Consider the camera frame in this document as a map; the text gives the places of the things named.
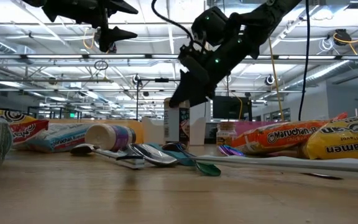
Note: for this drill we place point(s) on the black pole stand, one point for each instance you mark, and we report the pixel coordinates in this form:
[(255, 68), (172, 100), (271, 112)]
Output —
[(137, 99)]

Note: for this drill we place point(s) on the purple label spice jar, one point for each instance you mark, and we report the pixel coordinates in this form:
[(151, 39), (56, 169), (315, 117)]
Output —
[(110, 137)]

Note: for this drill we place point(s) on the teal plastic spoon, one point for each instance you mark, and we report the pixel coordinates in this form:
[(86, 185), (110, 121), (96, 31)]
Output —
[(185, 159)]

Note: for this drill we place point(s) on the tan lid glass jar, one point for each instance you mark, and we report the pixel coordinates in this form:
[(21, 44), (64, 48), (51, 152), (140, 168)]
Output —
[(225, 135)]

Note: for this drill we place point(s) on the grey overhead rig bar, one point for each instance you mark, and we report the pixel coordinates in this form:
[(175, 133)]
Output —
[(73, 57)]

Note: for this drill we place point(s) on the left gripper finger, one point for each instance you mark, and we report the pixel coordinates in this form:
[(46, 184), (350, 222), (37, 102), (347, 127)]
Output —
[(120, 7), (110, 35)]

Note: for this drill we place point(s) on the black monitor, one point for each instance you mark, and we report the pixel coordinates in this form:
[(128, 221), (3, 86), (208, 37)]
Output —
[(232, 107)]

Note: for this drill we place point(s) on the orange chicken ramen packet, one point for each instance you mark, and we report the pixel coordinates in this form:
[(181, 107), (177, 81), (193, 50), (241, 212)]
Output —
[(275, 137)]

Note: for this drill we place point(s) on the rainbow metal spoon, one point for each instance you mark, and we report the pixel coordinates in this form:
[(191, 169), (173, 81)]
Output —
[(208, 169)]

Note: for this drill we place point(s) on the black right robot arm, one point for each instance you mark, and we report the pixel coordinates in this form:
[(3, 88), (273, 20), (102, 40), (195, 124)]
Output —
[(275, 12)]

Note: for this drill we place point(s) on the white black printed carton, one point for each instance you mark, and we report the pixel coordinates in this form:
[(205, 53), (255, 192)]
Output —
[(172, 121)]

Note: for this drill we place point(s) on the black ceiling device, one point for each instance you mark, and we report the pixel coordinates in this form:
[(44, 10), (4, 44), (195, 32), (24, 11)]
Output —
[(342, 36)]

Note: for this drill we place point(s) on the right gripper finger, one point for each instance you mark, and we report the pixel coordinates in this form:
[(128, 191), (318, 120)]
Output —
[(210, 90), (186, 93)]

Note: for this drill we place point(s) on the white plastic container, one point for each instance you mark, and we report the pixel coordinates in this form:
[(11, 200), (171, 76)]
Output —
[(151, 130)]

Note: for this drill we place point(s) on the red yellow ramen packet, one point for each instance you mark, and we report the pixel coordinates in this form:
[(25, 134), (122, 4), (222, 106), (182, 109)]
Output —
[(30, 130)]

